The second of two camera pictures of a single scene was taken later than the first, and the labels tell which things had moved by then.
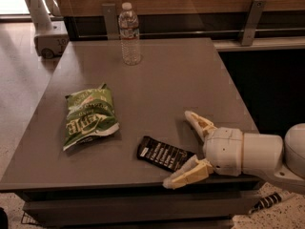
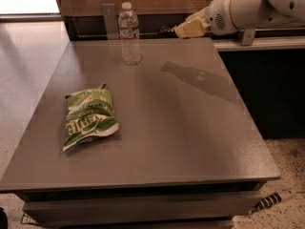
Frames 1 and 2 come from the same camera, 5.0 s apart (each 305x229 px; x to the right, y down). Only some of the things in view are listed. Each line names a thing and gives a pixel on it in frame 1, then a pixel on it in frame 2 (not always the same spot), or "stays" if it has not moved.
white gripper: [224, 151] → [216, 19]
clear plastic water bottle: [130, 35] stays
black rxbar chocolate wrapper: [160, 154] → [168, 30]
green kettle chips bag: [90, 114] stays
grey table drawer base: [213, 206] stays
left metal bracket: [111, 21] stays
